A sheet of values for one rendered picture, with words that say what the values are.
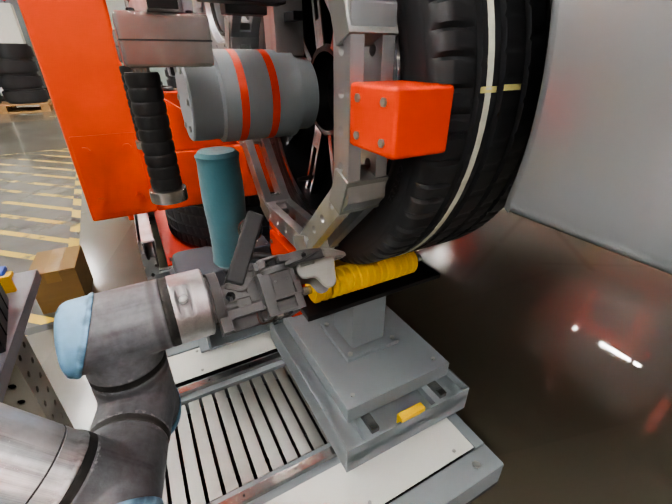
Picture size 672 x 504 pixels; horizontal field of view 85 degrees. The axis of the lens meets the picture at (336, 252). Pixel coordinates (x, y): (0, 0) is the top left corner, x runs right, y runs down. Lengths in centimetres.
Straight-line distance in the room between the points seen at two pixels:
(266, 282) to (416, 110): 28
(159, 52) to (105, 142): 66
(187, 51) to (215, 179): 36
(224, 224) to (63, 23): 56
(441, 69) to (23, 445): 54
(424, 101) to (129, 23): 30
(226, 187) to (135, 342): 40
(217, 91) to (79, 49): 53
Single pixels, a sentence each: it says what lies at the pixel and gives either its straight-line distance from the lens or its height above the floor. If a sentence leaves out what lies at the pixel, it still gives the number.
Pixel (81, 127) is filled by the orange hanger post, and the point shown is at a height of 76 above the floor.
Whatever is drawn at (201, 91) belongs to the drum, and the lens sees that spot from 61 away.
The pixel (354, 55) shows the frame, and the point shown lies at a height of 91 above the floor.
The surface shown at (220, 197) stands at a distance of 79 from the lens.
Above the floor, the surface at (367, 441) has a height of 17.
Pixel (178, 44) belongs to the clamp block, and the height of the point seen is 92.
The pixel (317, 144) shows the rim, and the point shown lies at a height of 75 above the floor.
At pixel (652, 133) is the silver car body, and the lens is 41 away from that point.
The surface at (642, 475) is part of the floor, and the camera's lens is 130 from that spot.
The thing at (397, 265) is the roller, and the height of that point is 53.
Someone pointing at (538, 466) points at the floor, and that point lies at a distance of 118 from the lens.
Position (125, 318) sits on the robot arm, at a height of 65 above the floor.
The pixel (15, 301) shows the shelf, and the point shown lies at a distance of 104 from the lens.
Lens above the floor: 91
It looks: 28 degrees down
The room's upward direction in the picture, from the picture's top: straight up
